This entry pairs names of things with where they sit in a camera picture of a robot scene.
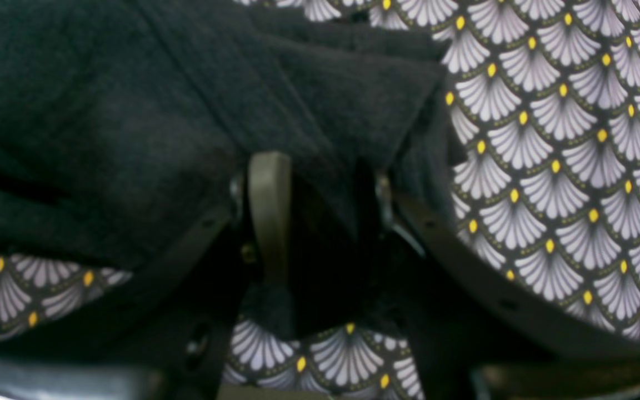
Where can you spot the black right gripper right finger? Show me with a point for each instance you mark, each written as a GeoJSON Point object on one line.
{"type": "Point", "coordinates": [474, 334]}

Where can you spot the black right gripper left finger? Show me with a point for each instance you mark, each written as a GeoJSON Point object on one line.
{"type": "Point", "coordinates": [163, 334]}

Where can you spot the dark grey T-shirt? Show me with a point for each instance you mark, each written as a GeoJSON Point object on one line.
{"type": "Point", "coordinates": [121, 121]}

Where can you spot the fan patterned tablecloth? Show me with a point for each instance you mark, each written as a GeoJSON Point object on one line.
{"type": "Point", "coordinates": [543, 100]}

